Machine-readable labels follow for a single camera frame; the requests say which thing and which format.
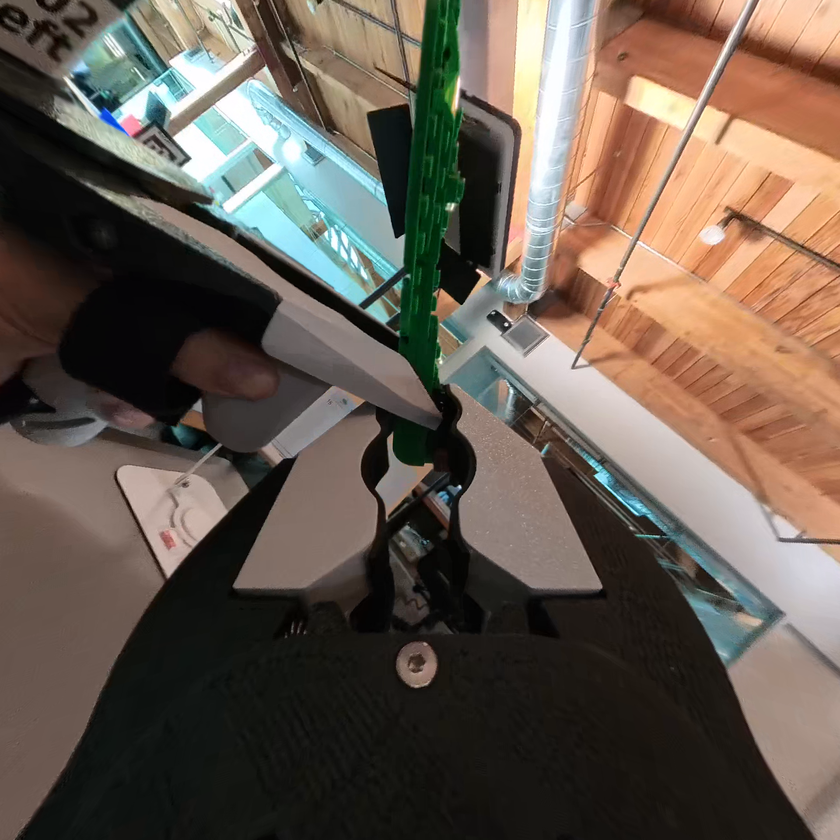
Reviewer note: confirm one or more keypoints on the silver ventilation duct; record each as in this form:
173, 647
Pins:
551, 164

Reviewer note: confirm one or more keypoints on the thin metal ceiling rod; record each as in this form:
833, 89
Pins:
669, 164

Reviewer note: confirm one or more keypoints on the square grey vent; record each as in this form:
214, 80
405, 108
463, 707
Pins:
525, 334

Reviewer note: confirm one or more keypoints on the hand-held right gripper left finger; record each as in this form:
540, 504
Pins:
308, 525

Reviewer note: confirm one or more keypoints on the green studded brick plate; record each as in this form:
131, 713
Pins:
426, 197

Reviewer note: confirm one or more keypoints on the person's left hand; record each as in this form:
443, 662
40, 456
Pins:
226, 371

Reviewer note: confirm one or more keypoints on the black ceiling fixture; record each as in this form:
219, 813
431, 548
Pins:
489, 177

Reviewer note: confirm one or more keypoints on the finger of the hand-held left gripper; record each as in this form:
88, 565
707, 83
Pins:
216, 236
341, 361

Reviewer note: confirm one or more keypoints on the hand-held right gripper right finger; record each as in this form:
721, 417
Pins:
518, 525

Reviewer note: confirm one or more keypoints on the black track light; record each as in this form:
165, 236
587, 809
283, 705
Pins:
754, 229

